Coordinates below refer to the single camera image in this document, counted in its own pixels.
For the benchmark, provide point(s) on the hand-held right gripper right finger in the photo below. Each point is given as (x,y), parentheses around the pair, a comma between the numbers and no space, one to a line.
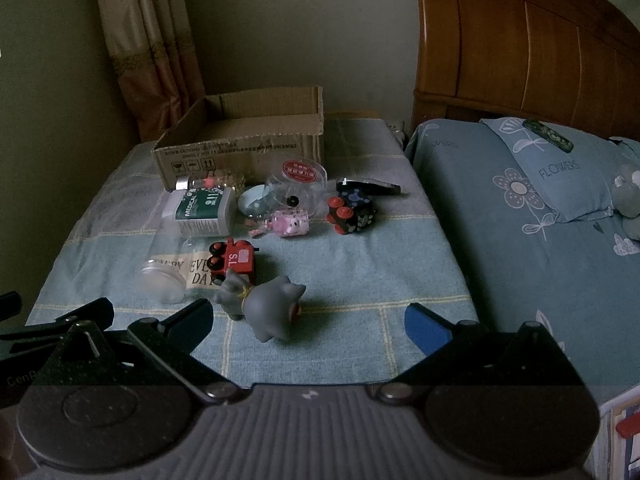
(425,329)

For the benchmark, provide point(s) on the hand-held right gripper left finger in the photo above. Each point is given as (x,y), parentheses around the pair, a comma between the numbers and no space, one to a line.
(192,322)

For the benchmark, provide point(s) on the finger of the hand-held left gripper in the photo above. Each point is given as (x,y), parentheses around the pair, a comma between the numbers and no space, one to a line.
(95,310)
(9,305)

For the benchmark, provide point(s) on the clear plastic jar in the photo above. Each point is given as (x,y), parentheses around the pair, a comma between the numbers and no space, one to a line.
(162,280)

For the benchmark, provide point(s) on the grey cat figurine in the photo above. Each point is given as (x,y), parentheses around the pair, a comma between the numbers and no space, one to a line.
(270,310)

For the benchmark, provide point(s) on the white green-label medicine bottle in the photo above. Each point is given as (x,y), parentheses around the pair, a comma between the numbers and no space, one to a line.
(200,210)

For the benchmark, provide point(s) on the light blue plastic case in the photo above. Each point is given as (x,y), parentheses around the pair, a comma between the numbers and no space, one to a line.
(252,202)

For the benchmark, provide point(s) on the pink pig toy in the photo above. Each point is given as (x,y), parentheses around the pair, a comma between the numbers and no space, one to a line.
(290,222)

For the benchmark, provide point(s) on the brown cardboard box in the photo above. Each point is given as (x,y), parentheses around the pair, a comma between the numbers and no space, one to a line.
(250,152)

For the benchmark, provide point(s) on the transparent red-label round container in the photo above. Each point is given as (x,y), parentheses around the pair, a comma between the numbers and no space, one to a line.
(300,172)

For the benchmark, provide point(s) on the red toy train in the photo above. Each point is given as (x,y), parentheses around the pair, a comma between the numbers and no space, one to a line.
(235,260)

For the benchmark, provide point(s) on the bed with blue floral sheet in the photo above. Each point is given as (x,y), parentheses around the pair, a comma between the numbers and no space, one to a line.
(475,200)

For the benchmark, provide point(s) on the small glass vial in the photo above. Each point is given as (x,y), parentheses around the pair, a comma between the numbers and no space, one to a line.
(200,182)

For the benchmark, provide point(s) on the black and silver clip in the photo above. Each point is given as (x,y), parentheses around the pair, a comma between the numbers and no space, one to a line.
(375,186)

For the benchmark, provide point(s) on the white power strip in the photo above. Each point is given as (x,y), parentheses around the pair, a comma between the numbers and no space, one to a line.
(397,130)

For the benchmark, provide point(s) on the blue floral pillow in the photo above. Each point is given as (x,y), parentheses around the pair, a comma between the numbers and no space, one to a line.
(560,180)

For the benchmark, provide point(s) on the white printed box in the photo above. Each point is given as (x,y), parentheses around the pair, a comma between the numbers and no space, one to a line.
(625,435)

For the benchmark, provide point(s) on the green patterned case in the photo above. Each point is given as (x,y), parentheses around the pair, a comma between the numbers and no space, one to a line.
(547,135)

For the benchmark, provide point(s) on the grey plush toy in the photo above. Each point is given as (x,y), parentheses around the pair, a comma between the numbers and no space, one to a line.
(630,185)

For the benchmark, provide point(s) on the beige patterned curtain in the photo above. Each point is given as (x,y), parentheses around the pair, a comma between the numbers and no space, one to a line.
(150,50)

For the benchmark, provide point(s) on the wooden bed headboard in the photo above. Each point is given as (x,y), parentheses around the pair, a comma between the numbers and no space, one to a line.
(525,50)

